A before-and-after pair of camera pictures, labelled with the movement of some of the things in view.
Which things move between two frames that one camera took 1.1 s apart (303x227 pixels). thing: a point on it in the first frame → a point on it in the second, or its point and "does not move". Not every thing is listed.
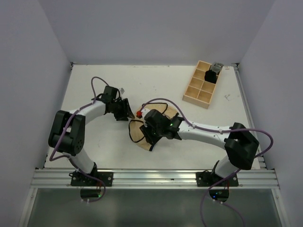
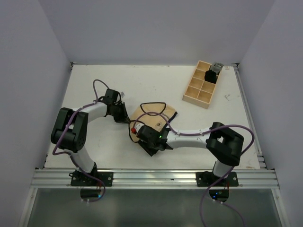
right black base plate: [206, 178] does not move
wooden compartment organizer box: [200, 91] does not move
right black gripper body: [152, 134] → [149, 147]
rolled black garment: [210, 76] does not move
